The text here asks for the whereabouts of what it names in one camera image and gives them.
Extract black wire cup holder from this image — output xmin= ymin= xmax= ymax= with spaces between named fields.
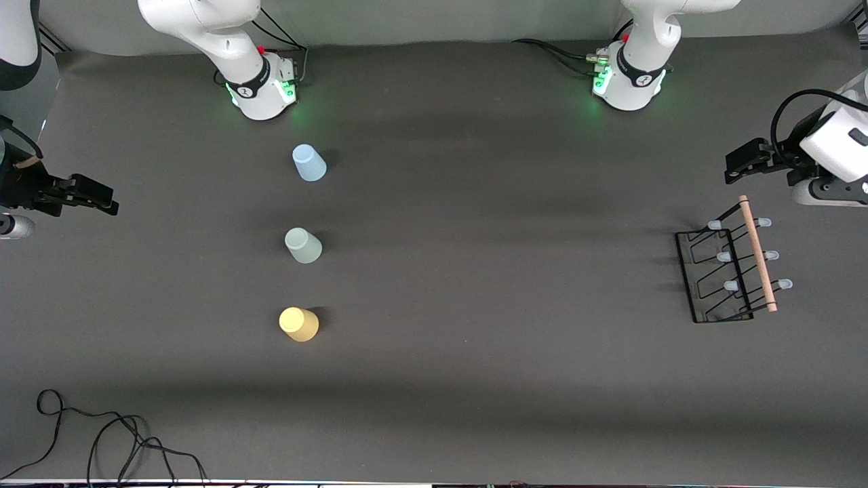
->
xmin=675 ymin=195 xmax=793 ymax=324

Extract pale green plastic cup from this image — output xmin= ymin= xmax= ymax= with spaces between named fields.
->
xmin=284 ymin=227 xmax=323 ymax=264

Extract yellow plastic cup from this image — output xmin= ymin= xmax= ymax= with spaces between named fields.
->
xmin=279 ymin=306 xmax=320 ymax=343

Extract pale blue plastic cup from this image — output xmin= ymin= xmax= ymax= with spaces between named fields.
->
xmin=292 ymin=144 xmax=328 ymax=182

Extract loose black cable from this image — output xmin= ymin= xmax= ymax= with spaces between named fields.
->
xmin=0 ymin=388 xmax=208 ymax=487

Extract black left base cable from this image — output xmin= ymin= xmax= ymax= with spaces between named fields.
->
xmin=512 ymin=37 xmax=611 ymax=77

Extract black base cable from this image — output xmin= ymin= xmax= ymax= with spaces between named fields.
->
xmin=214 ymin=7 xmax=309 ymax=89
xmin=512 ymin=37 xmax=611 ymax=77

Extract black right base cable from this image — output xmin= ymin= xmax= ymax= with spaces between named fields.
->
xmin=214 ymin=7 xmax=309 ymax=89

